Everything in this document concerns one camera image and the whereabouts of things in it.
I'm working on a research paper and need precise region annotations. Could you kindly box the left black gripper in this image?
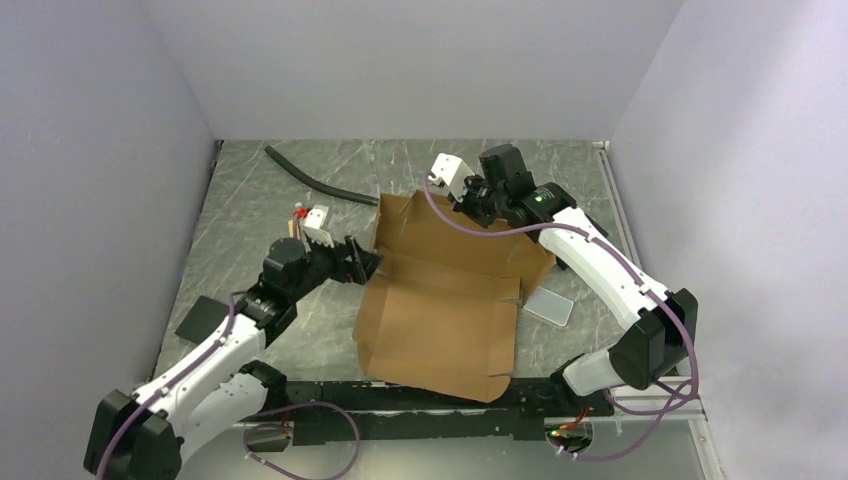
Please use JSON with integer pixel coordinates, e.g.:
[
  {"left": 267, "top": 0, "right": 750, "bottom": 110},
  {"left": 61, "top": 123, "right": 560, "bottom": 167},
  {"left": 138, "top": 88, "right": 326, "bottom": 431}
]
[{"left": 288, "top": 230, "right": 383, "bottom": 302}]

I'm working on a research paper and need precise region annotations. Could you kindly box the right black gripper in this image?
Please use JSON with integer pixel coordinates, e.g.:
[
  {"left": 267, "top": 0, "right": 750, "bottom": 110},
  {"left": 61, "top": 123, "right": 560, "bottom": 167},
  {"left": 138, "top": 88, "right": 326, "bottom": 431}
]
[{"left": 447, "top": 171, "right": 508, "bottom": 230}]

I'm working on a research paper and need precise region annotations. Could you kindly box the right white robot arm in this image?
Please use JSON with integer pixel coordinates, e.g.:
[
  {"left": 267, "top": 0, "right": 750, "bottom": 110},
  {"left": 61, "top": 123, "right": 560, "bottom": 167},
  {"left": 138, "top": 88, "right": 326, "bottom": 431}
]
[{"left": 429, "top": 144, "right": 698, "bottom": 415}]

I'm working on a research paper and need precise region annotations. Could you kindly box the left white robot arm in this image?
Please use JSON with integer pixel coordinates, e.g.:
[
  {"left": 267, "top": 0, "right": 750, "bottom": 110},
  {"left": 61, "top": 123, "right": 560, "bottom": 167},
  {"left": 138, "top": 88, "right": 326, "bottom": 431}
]
[{"left": 83, "top": 236, "right": 383, "bottom": 479}]

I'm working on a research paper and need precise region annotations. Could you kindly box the right black foam pad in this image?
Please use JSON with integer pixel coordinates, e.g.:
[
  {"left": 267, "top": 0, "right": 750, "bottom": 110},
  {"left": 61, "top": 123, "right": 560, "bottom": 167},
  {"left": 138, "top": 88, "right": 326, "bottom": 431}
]
[{"left": 553, "top": 215, "right": 611, "bottom": 272}]

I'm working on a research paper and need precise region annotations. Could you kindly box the black foam pad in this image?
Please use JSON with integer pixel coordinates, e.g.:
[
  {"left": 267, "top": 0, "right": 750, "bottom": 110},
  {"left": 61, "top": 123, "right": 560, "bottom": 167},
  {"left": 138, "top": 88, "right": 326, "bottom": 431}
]
[
  {"left": 175, "top": 295, "right": 228, "bottom": 344},
  {"left": 553, "top": 215, "right": 611, "bottom": 272}
]

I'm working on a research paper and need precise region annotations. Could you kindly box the clear plastic lid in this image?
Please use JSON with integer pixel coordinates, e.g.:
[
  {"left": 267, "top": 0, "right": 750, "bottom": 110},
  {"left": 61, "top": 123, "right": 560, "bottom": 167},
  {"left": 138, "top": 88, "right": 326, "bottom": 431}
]
[{"left": 523, "top": 287, "right": 574, "bottom": 327}]

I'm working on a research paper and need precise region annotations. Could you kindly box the left black foam pad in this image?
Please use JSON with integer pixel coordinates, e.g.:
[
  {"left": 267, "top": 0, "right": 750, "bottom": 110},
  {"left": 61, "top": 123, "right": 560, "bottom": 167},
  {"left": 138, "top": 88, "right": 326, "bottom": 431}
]
[{"left": 175, "top": 295, "right": 228, "bottom": 344}]

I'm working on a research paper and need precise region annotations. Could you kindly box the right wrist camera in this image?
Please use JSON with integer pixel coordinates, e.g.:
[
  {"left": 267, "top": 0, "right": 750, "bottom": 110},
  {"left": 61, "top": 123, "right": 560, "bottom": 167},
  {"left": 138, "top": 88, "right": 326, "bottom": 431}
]
[{"left": 427, "top": 153, "right": 475, "bottom": 202}]

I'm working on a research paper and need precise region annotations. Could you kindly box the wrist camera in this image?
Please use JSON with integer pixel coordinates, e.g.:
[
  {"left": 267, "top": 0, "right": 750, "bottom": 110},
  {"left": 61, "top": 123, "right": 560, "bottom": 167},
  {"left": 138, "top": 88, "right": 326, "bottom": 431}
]
[
  {"left": 292, "top": 205, "right": 333, "bottom": 247},
  {"left": 427, "top": 153, "right": 475, "bottom": 202}
]

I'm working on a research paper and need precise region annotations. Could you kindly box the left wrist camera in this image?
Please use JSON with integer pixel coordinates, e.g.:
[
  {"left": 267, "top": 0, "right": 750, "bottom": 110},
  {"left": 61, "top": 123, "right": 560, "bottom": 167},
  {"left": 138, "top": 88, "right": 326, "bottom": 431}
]
[{"left": 292, "top": 205, "right": 333, "bottom": 247}]

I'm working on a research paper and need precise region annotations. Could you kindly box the black corrugated hose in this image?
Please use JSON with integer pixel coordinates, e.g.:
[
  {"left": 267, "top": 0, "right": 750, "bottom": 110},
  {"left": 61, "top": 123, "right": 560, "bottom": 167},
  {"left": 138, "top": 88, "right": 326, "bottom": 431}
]
[{"left": 263, "top": 146, "right": 380, "bottom": 207}]

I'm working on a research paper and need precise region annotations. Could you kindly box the aluminium frame rail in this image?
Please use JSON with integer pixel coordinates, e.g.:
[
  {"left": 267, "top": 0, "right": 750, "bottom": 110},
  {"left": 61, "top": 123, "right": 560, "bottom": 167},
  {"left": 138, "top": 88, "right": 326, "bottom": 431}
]
[{"left": 596, "top": 142, "right": 727, "bottom": 480}]

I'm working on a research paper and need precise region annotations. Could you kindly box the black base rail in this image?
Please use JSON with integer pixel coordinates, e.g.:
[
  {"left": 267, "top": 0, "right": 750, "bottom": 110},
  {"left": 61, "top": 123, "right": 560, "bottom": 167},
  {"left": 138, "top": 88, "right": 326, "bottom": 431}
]
[{"left": 245, "top": 377, "right": 614, "bottom": 446}]

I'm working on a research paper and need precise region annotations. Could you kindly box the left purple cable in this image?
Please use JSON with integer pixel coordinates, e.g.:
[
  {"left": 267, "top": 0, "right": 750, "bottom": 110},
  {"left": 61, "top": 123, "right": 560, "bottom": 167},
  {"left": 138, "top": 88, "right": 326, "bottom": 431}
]
[{"left": 95, "top": 291, "right": 362, "bottom": 480}]

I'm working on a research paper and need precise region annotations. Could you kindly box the purple cable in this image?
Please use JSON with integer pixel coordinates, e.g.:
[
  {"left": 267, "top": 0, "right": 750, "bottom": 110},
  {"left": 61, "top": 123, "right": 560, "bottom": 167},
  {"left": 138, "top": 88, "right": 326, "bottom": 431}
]
[
  {"left": 95, "top": 291, "right": 362, "bottom": 480},
  {"left": 422, "top": 173, "right": 700, "bottom": 464}
]

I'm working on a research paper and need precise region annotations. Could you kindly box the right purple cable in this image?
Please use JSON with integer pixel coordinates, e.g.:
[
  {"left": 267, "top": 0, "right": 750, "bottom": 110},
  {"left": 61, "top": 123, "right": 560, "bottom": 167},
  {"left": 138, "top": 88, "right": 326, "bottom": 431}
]
[{"left": 422, "top": 173, "right": 700, "bottom": 464}]

